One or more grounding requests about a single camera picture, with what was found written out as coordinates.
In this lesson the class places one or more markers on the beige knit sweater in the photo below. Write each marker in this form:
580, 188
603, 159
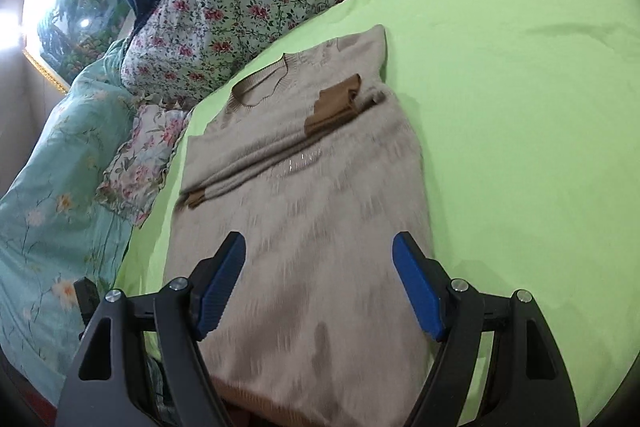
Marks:
310, 217

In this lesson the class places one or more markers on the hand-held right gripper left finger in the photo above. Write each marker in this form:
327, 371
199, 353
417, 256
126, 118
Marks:
220, 287

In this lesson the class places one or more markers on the pink floral ruffled pillow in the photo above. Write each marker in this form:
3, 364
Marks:
140, 157

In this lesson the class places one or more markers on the teal floral quilt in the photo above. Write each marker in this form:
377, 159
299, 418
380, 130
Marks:
55, 192

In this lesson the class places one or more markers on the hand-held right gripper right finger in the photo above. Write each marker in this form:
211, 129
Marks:
417, 287

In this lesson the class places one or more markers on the light green bed sheet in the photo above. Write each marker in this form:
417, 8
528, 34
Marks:
500, 132

